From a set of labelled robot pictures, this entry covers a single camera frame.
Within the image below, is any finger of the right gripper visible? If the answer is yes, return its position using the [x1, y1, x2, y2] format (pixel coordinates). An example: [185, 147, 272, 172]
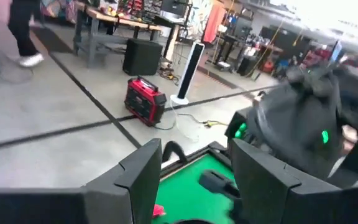
[198, 169, 242, 200]

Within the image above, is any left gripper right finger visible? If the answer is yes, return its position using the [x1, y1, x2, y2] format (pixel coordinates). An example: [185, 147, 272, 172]
[229, 138, 358, 224]

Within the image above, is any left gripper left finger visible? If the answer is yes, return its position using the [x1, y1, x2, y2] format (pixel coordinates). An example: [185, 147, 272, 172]
[0, 138, 163, 224]

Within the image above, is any red Kit Kat wrapper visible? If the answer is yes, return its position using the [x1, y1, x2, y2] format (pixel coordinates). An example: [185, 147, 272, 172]
[152, 203, 167, 219]

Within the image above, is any black table edge clamp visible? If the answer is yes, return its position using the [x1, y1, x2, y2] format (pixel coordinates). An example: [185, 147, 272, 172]
[161, 140, 189, 165]

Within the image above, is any yellow power plug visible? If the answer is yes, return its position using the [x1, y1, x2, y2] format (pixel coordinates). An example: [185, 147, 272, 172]
[202, 119, 221, 129]

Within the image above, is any red black portable generator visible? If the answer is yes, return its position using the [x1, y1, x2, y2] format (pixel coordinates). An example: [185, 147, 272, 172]
[123, 75, 168, 128]

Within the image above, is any white black tower fan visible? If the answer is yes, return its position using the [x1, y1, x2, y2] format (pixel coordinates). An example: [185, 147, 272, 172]
[170, 41, 206, 106]

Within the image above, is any red hanging cloth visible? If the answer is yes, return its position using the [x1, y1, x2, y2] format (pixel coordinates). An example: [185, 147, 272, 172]
[201, 2, 227, 44]

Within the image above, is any black speaker box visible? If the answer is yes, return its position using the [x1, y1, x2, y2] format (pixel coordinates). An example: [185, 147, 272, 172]
[122, 37, 164, 77]

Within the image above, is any wooden grey workbench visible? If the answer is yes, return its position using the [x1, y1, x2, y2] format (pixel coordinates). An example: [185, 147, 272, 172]
[72, 0, 164, 68]

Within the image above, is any black floor mat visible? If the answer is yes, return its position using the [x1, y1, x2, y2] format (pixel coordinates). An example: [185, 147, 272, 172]
[30, 26, 74, 54]

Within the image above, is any person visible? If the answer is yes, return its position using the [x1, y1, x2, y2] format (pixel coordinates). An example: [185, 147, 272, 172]
[7, 0, 45, 68]

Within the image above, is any black aluminium table frame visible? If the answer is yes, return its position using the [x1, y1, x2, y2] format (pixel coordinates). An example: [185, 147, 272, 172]
[158, 140, 234, 180]

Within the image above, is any black floor power cable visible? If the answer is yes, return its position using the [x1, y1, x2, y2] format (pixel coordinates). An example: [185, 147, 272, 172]
[153, 112, 206, 131]

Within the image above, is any white power cable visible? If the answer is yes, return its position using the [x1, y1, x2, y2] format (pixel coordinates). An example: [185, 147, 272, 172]
[168, 101, 200, 144]

